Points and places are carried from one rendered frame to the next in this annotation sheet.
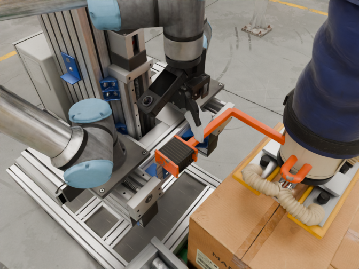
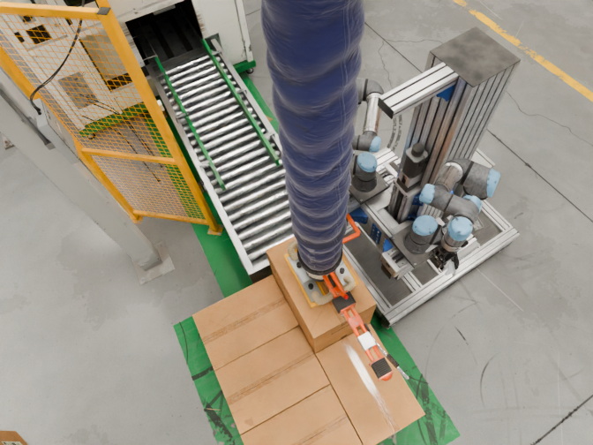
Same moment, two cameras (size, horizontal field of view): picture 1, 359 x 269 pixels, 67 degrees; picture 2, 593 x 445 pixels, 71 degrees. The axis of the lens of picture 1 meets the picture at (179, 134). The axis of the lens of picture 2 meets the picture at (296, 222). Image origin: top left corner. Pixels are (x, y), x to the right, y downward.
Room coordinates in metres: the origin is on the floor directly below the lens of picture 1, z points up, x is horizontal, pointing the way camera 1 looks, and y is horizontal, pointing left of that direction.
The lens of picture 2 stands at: (0.80, -1.19, 3.22)
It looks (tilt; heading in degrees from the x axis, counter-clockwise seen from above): 62 degrees down; 116
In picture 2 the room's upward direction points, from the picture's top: 8 degrees counter-clockwise
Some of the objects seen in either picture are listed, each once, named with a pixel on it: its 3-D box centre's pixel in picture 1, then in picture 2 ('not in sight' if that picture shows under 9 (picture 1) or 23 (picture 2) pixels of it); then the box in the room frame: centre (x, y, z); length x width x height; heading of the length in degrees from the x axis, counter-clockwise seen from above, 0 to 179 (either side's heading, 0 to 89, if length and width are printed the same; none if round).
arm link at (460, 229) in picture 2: not in sight; (458, 231); (1.04, -0.37, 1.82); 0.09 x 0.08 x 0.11; 78
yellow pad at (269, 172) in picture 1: (275, 151); (335, 260); (0.57, -0.32, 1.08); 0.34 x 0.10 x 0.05; 136
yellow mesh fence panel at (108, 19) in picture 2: not in sight; (125, 150); (-1.00, 0.02, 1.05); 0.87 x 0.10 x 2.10; 9
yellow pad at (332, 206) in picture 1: (332, 185); (304, 275); (0.44, -0.45, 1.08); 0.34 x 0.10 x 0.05; 136
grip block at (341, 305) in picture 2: not in sight; (343, 302); (0.69, -0.56, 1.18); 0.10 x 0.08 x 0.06; 46
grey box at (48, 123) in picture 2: not in sight; (56, 131); (-0.94, -0.30, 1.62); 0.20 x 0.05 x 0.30; 137
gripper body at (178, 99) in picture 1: (185, 77); not in sight; (0.49, -0.01, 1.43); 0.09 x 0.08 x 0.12; 136
